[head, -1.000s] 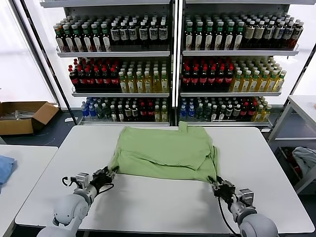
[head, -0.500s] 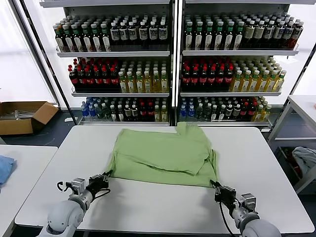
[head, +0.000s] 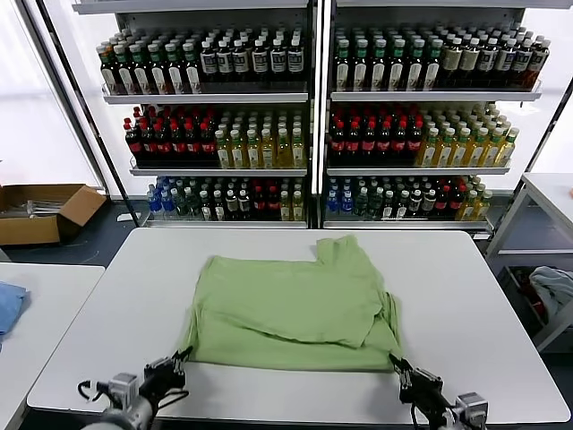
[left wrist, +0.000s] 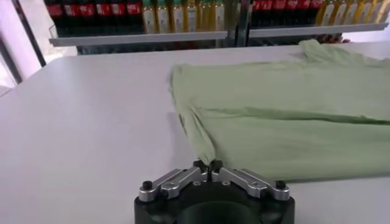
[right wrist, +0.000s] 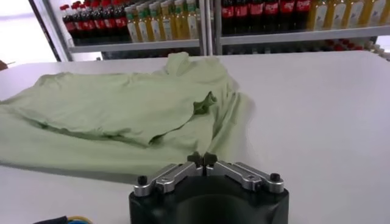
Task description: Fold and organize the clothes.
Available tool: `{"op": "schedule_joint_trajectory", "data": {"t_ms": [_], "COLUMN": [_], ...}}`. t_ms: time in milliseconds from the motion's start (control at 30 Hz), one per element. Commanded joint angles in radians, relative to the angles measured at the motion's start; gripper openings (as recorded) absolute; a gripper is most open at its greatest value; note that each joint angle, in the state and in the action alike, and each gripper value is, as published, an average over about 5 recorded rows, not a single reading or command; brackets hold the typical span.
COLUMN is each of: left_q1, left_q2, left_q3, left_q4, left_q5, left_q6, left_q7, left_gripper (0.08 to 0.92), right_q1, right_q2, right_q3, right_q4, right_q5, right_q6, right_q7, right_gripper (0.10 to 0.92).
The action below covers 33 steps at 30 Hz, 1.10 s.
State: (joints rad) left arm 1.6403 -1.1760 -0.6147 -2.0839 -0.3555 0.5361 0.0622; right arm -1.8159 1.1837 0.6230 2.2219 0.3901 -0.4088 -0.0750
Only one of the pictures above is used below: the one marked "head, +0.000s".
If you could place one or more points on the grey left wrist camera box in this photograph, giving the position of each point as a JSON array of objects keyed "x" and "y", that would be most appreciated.
[{"x": 123, "y": 387}]

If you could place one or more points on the shiny metal parts bundle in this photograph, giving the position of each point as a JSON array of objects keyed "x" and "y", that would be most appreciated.
[{"x": 45, "y": 207}]

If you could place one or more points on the beige label dark bottle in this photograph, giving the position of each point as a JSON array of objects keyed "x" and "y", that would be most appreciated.
[
  {"x": 452, "y": 60},
  {"x": 470, "y": 60}
]

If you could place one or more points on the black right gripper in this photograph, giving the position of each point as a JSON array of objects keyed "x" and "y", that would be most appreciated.
[{"x": 425, "y": 398}]

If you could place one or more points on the red fabric item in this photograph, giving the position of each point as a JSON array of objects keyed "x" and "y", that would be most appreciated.
[{"x": 539, "y": 309}]

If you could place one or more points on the green t-shirt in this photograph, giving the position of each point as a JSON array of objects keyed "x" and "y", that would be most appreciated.
[{"x": 286, "y": 309}]

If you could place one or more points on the white paper scrap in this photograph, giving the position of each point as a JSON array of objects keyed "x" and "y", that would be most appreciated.
[{"x": 125, "y": 217}]

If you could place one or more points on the blue drink bottle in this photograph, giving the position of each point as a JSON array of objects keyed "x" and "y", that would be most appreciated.
[
  {"x": 347, "y": 204},
  {"x": 168, "y": 201},
  {"x": 332, "y": 205},
  {"x": 154, "y": 200}
]

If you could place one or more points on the white cap blue label bottle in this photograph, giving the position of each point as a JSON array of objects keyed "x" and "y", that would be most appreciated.
[
  {"x": 242, "y": 60},
  {"x": 506, "y": 60},
  {"x": 208, "y": 60},
  {"x": 488, "y": 60},
  {"x": 523, "y": 60},
  {"x": 277, "y": 60},
  {"x": 294, "y": 60},
  {"x": 260, "y": 60},
  {"x": 224, "y": 60}
]

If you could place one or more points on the red cap cola bottle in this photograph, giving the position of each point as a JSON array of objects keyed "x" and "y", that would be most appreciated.
[
  {"x": 339, "y": 143},
  {"x": 148, "y": 144},
  {"x": 163, "y": 144},
  {"x": 457, "y": 202},
  {"x": 400, "y": 143},
  {"x": 193, "y": 144},
  {"x": 273, "y": 203},
  {"x": 208, "y": 144},
  {"x": 259, "y": 203},
  {"x": 178, "y": 144},
  {"x": 443, "y": 203},
  {"x": 385, "y": 143},
  {"x": 415, "y": 143},
  {"x": 369, "y": 143},
  {"x": 354, "y": 143},
  {"x": 133, "y": 143}
]

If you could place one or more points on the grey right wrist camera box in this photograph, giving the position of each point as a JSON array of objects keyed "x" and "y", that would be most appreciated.
[{"x": 472, "y": 407}]

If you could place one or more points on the yellow juice bottle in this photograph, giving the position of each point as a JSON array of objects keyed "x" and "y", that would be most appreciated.
[
  {"x": 298, "y": 150},
  {"x": 461, "y": 150},
  {"x": 237, "y": 150},
  {"x": 446, "y": 150},
  {"x": 484, "y": 206},
  {"x": 477, "y": 150},
  {"x": 509, "y": 150},
  {"x": 430, "y": 150},
  {"x": 493, "y": 150},
  {"x": 298, "y": 206},
  {"x": 284, "y": 150},
  {"x": 253, "y": 150},
  {"x": 469, "y": 206},
  {"x": 285, "y": 206},
  {"x": 223, "y": 150},
  {"x": 268, "y": 150}
]

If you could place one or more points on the white cap reddish tea bottle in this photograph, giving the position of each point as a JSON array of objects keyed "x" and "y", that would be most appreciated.
[{"x": 539, "y": 62}]

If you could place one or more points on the brown cardboard box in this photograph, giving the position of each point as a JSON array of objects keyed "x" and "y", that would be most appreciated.
[{"x": 27, "y": 228}]

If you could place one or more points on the green cap dark tea bottle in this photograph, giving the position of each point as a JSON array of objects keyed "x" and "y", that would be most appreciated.
[
  {"x": 108, "y": 69},
  {"x": 174, "y": 69},
  {"x": 416, "y": 65},
  {"x": 343, "y": 65},
  {"x": 397, "y": 65},
  {"x": 379, "y": 65},
  {"x": 192, "y": 69},
  {"x": 124, "y": 69},
  {"x": 433, "y": 65},
  {"x": 157, "y": 69},
  {"x": 140, "y": 69},
  {"x": 361, "y": 65}
]

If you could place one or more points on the white metal shelf unit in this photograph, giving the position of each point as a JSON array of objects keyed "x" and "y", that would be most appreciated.
[
  {"x": 206, "y": 97},
  {"x": 434, "y": 95}
]

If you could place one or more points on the white metal frame table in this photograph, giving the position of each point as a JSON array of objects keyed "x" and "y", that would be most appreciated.
[{"x": 550, "y": 188}]

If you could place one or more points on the pale grey crumpled cloth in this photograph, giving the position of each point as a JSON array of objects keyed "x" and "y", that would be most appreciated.
[{"x": 553, "y": 286}]

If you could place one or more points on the blue folded cloth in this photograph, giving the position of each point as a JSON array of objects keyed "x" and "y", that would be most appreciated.
[{"x": 11, "y": 309}]

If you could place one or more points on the white cap black bottle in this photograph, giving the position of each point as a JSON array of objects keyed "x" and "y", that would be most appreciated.
[
  {"x": 205, "y": 206},
  {"x": 416, "y": 204},
  {"x": 430, "y": 204},
  {"x": 389, "y": 206},
  {"x": 403, "y": 206},
  {"x": 231, "y": 206},
  {"x": 244, "y": 205},
  {"x": 218, "y": 206}
]

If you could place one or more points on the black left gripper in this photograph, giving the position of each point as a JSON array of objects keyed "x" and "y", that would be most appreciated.
[{"x": 163, "y": 383}]

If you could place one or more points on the black window frame post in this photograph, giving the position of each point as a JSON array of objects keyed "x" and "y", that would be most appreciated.
[
  {"x": 130, "y": 210},
  {"x": 549, "y": 134}
]

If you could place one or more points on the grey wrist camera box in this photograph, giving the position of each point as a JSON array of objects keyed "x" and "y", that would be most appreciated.
[
  {"x": 123, "y": 387},
  {"x": 472, "y": 407}
]

